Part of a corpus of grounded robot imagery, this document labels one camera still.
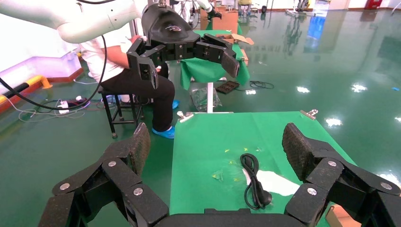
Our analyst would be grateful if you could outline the seated person white shirt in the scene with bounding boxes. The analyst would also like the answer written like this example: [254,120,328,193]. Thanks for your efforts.
[78,29,176,134]

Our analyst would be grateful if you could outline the yellow black guard rail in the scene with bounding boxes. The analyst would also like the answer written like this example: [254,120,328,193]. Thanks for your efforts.
[0,75,53,105]

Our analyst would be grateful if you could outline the person's bare forearm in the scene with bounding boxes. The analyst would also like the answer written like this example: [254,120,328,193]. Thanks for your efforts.
[105,45,131,70]

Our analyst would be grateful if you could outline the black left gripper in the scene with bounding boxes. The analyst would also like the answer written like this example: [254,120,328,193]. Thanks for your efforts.
[126,3,241,90]

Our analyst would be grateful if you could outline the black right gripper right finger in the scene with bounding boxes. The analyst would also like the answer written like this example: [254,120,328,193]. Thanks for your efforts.
[282,122,401,227]

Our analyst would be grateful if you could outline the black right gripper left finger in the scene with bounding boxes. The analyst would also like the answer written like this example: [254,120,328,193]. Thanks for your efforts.
[37,122,170,227]

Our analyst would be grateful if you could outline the thick black power cord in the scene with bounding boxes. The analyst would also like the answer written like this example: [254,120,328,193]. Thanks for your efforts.
[239,153,273,210]

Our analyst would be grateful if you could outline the tall cardboard box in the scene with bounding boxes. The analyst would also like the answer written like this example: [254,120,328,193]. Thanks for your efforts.
[200,9,214,30]

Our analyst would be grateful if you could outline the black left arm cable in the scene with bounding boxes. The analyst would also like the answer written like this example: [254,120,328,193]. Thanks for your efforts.
[0,34,109,111]

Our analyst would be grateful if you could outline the clear plastic bag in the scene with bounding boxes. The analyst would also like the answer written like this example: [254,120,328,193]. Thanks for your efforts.
[189,87,223,113]

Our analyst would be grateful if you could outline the open brown cardboard box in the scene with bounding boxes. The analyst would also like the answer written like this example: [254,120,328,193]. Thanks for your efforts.
[325,204,362,227]

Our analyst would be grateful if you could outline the white floor cable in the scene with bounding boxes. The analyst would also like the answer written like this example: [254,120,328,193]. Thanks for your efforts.
[0,94,87,123]

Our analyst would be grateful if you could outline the red background object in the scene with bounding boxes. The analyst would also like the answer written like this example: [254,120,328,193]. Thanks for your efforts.
[365,0,384,10]

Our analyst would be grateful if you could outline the black tray on floor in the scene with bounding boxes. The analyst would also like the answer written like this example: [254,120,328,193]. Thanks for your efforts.
[215,80,240,95]

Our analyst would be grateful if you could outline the black coiled floor cable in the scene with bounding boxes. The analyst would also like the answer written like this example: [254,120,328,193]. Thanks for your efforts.
[235,80,275,91]

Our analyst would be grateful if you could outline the white power strip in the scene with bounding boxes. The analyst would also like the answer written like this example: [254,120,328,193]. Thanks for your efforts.
[57,100,70,115]

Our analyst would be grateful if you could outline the metal binder clip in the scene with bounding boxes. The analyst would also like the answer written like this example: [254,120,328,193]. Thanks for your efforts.
[176,111,195,123]
[299,109,319,121]

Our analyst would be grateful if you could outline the background table with green cloth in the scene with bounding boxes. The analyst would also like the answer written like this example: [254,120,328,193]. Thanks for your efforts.
[179,29,251,114]

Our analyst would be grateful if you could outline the green tablecloth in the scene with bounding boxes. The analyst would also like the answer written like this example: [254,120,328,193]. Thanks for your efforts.
[169,111,358,215]

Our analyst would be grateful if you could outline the large closed cardboard box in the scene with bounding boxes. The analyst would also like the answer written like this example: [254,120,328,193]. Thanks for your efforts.
[212,11,239,35]

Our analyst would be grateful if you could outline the black metal stool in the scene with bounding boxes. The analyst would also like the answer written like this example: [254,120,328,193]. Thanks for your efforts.
[97,86,145,139]

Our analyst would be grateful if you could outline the flat open cardboard box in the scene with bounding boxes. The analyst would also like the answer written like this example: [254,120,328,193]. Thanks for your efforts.
[216,33,255,46]

